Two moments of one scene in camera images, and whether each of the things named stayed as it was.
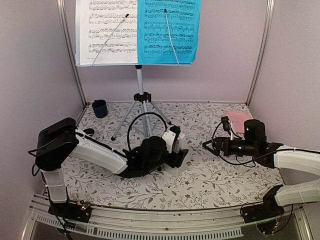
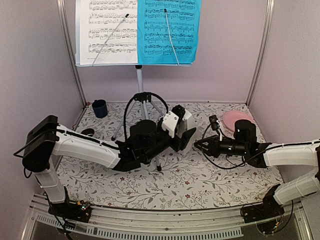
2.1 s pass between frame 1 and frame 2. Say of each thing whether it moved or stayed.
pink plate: stayed
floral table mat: stayed
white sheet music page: stayed
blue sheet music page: stayed
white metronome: moved
